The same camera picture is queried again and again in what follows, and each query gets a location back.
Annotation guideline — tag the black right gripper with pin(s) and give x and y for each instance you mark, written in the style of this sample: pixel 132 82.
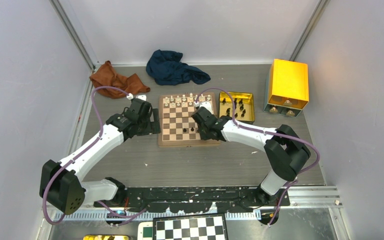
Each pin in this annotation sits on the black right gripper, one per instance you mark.
pixel 203 136

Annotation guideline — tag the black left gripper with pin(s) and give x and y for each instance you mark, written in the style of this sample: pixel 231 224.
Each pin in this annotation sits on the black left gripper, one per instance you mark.
pixel 152 127

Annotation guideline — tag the yellow metal tray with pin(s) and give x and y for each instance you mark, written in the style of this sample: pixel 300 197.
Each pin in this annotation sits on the yellow metal tray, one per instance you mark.
pixel 244 106

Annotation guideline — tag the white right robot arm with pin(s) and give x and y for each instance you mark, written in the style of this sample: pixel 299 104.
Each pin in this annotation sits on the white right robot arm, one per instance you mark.
pixel 285 153

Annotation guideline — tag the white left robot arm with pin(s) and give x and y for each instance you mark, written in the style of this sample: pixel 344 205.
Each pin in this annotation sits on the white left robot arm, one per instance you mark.
pixel 62 182

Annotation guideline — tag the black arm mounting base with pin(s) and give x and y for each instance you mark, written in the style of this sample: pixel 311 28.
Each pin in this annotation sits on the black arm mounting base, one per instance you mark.
pixel 193 200

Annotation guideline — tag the wooden chess board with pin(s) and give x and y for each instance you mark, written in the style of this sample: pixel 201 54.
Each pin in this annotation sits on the wooden chess board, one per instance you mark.
pixel 175 114

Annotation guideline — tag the black white checker calibration board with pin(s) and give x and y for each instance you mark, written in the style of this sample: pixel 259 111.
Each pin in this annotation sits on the black white checker calibration board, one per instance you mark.
pixel 191 227

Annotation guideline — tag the orange cloth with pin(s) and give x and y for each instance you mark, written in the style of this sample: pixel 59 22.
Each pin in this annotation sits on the orange cloth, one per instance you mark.
pixel 107 76

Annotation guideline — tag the dark blue cloth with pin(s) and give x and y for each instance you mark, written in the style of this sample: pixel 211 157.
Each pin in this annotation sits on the dark blue cloth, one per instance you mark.
pixel 166 68

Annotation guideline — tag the yellow drawer box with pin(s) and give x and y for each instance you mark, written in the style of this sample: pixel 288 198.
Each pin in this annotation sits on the yellow drawer box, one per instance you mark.
pixel 286 88

